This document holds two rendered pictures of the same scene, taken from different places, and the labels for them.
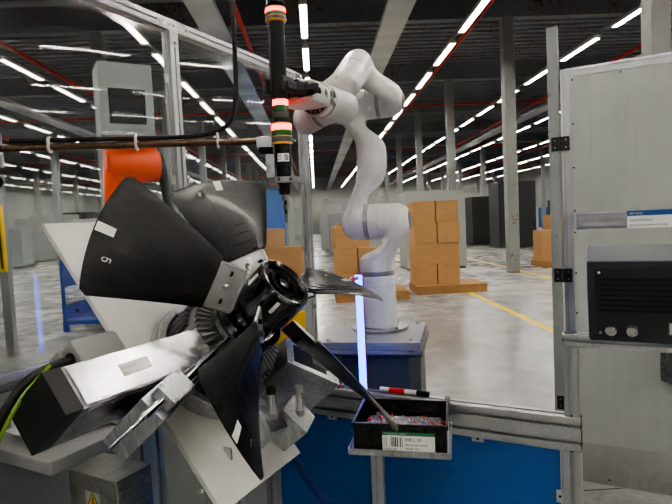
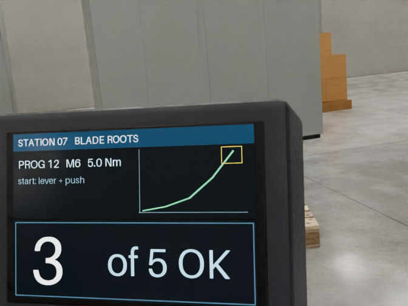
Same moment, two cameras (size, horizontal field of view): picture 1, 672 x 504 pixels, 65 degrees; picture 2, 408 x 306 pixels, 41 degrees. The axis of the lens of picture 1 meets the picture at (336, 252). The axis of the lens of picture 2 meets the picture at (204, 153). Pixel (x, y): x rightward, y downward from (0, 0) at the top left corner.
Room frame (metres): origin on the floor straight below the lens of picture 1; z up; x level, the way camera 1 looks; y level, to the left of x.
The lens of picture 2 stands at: (1.52, -0.70, 1.29)
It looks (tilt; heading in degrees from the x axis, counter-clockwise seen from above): 12 degrees down; 167
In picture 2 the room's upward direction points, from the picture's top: 5 degrees counter-clockwise
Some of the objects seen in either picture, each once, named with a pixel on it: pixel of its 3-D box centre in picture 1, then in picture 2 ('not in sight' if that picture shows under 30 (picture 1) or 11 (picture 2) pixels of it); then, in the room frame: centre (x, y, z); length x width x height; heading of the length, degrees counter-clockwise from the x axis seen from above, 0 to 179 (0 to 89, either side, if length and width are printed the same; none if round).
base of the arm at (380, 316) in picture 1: (378, 301); not in sight; (1.79, -0.14, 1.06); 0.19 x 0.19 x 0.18
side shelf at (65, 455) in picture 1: (87, 430); not in sight; (1.30, 0.64, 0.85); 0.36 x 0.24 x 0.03; 152
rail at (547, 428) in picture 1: (399, 408); not in sight; (1.42, -0.15, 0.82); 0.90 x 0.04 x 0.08; 62
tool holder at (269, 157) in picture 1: (278, 160); not in sight; (1.15, 0.11, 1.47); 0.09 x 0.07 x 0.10; 97
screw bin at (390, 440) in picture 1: (402, 425); not in sight; (1.24, -0.14, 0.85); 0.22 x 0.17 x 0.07; 77
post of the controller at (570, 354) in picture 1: (570, 373); not in sight; (1.22, -0.53, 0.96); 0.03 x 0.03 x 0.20; 62
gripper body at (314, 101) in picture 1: (304, 95); not in sight; (1.24, 0.05, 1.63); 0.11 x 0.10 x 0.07; 152
